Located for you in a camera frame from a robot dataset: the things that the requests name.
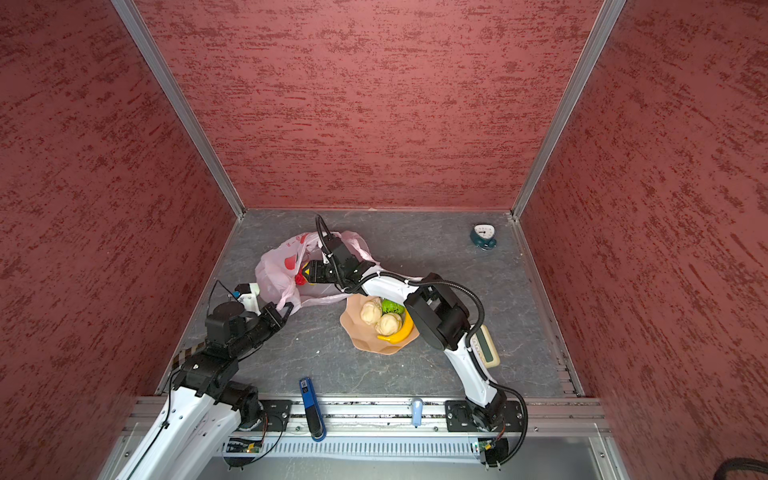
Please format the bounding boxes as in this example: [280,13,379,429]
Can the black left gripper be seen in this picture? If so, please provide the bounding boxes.
[231,301,294,357]

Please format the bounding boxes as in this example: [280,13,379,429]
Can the pink translucent plastic bag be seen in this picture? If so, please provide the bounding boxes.
[255,231,349,312]

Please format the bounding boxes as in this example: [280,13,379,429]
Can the beige fake ginger root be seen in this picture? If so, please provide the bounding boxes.
[360,297,383,326]
[375,312,403,337]

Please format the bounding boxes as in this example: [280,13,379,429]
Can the green fake fruit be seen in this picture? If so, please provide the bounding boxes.
[381,299,406,317]

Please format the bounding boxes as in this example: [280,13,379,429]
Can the yellow fake banana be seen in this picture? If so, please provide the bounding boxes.
[377,311,415,344]

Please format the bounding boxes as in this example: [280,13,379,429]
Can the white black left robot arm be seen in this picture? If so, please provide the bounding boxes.
[116,297,293,479]

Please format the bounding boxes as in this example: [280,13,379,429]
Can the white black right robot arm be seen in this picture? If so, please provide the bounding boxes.
[301,223,507,432]

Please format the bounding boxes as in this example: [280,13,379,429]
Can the pink faceted scalloped bowl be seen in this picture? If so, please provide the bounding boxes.
[340,294,420,355]

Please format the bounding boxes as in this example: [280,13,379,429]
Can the striped cylindrical tube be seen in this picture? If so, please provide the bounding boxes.
[171,351,190,372]

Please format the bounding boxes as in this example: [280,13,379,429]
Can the blue black utility knife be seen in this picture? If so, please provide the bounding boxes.
[299,377,327,442]

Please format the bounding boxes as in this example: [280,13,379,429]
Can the teal twin-bell alarm clock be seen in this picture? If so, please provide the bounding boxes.
[470,224,497,250]

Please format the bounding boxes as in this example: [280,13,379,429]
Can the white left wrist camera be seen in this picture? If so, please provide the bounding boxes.
[233,282,260,315]

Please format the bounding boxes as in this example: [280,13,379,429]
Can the aluminium front rail base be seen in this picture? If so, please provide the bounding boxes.
[122,392,610,463]

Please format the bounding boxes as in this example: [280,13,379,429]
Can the light blue rail knob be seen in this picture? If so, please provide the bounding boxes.
[410,397,424,428]

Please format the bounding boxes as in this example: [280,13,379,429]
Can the black corrugated cable conduit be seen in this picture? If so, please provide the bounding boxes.
[314,214,529,466]

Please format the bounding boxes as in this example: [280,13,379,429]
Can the aluminium left corner post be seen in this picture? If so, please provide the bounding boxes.
[111,0,247,220]

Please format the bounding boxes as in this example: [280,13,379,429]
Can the aluminium corner post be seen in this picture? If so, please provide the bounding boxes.
[111,0,247,220]
[511,0,626,222]

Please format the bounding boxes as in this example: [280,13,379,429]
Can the aluminium right corner post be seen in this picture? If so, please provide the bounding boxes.
[511,0,626,222]

